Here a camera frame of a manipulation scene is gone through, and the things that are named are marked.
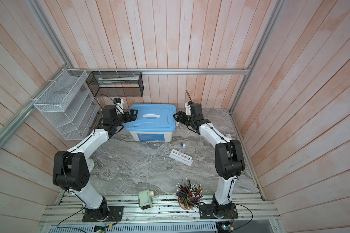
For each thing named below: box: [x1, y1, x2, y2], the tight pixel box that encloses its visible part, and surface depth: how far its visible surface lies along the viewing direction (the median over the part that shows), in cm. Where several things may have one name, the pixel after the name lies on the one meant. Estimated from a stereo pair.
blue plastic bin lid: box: [124, 103, 177, 133], surface depth 95 cm
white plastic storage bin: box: [128, 131, 174, 143], surface depth 96 cm
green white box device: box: [138, 189, 155, 210], surface depth 75 cm
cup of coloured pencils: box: [175, 178, 204, 211], surface depth 68 cm
